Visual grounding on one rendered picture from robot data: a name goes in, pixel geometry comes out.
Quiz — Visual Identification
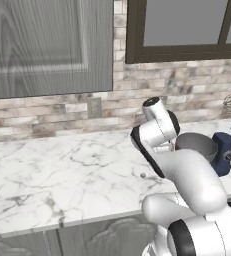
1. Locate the grey metal mixer bowl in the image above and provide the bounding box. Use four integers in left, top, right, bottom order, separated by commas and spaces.
174, 132, 219, 168

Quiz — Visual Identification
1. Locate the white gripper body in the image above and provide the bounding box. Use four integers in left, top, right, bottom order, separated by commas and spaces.
152, 140, 177, 155

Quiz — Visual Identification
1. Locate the navy blue stand mixer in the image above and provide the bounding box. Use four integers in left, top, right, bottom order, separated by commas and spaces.
211, 92, 231, 178

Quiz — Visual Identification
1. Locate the grey wood wall cupboard door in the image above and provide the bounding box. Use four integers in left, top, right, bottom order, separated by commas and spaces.
0, 0, 115, 101

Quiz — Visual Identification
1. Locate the dark brown window frame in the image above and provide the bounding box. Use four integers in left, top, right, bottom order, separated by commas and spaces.
124, 0, 231, 65

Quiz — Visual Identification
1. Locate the grey carved base cupboard door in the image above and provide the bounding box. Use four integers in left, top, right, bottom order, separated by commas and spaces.
0, 229, 59, 256
56, 214, 159, 256

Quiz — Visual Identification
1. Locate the grey wall socket plate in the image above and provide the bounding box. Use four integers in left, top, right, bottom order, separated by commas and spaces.
86, 96, 103, 120

